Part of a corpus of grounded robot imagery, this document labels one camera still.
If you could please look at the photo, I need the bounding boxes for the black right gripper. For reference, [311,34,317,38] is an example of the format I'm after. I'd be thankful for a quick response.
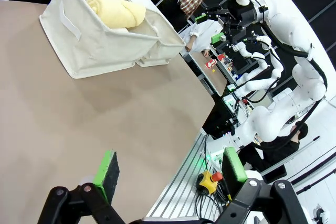
[194,3,257,45]

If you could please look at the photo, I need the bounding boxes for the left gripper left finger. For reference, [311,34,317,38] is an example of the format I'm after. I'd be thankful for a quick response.
[36,150,127,224]

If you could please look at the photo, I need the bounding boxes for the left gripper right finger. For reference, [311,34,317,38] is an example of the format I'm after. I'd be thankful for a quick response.
[217,146,308,224]

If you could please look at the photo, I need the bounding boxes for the yellow towel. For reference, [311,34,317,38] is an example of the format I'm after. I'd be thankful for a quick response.
[86,0,146,29]

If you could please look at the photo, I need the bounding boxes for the person in white clothes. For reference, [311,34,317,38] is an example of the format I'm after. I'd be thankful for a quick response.
[181,20,224,54]

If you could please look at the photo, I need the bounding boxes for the yellow emergency stop button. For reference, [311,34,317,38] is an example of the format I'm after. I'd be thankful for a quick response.
[198,170,224,195]

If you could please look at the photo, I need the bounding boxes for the brown background table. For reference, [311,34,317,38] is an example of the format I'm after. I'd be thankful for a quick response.
[187,50,228,97]

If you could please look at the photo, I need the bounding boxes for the seated person in black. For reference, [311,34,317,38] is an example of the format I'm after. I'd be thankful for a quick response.
[237,121,309,173]

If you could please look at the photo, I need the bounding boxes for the cream fabric basket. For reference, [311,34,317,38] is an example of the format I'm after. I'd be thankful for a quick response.
[39,0,161,79]
[136,7,186,68]

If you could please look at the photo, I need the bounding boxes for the black floor cables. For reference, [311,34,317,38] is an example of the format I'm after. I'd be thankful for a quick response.
[195,191,229,220]

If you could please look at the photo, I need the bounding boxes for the aluminium table frame rails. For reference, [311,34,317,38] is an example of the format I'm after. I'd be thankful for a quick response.
[146,129,211,217]

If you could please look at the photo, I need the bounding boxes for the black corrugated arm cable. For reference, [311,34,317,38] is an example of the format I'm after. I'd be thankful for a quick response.
[259,19,329,154]

